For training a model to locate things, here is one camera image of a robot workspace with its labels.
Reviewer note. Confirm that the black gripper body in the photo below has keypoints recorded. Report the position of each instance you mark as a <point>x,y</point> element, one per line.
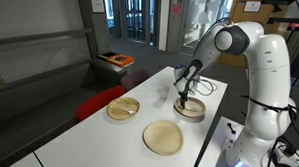
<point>183,89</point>

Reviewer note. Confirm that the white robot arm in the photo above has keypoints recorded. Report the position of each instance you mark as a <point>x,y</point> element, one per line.
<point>269,81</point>

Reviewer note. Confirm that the round wooden plate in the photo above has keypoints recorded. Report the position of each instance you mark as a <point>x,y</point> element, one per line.
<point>117,109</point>
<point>198,110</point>
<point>163,138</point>

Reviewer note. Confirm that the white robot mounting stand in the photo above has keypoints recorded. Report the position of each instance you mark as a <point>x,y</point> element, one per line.
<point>220,142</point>

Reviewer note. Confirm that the red chair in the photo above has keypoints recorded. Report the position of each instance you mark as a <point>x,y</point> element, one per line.
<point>100,102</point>

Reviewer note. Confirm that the pink door sign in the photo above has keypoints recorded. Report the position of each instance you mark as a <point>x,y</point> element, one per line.
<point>176,8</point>

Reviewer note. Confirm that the white sign on wooden door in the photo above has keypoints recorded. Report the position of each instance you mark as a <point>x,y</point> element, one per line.
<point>252,6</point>

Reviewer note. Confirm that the white wall poster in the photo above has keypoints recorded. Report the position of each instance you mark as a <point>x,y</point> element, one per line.
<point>97,1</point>

